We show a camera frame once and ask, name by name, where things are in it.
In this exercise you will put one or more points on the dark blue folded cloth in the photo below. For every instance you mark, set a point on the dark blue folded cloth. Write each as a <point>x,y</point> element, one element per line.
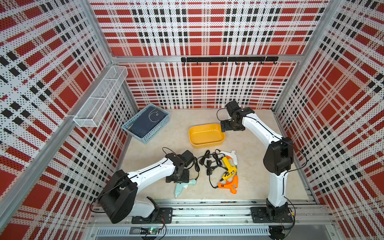
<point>147,121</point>

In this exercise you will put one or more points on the orange glue gun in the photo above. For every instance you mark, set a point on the orange glue gun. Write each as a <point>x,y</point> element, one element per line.
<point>232,186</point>

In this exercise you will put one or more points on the light blue perforated basket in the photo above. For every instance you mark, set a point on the light blue perforated basket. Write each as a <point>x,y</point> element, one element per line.
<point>154,131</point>

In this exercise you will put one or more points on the mint green glue gun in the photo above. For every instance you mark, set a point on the mint green glue gun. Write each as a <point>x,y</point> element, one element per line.
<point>181,188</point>

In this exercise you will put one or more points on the black hook rail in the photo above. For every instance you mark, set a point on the black hook rail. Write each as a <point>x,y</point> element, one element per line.
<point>272,59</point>

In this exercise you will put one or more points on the yellow plastic storage box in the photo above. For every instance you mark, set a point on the yellow plastic storage box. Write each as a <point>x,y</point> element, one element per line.
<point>208,135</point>

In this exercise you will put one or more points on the yellow glue gun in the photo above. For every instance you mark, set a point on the yellow glue gun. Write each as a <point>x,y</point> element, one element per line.
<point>231,165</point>

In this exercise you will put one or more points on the white glue gun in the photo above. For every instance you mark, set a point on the white glue gun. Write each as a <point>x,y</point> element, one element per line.
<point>232,155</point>

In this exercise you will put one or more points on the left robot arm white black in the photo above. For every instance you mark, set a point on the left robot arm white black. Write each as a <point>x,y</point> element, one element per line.
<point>119,200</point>

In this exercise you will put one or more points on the white wire mesh shelf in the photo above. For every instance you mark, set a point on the white wire mesh shelf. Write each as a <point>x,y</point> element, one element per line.
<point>95,108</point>

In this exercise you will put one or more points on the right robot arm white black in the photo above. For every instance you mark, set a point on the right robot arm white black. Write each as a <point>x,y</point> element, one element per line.
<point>278,158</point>

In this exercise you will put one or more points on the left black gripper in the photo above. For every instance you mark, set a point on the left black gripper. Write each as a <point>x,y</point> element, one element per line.
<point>184,179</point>

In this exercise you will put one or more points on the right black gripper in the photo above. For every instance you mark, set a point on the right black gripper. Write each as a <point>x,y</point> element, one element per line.
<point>226,122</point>

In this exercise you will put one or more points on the green circuit board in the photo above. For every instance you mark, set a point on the green circuit board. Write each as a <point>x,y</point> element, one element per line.
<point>149,231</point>

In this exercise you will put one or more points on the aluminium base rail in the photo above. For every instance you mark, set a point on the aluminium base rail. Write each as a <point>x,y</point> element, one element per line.
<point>221,220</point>

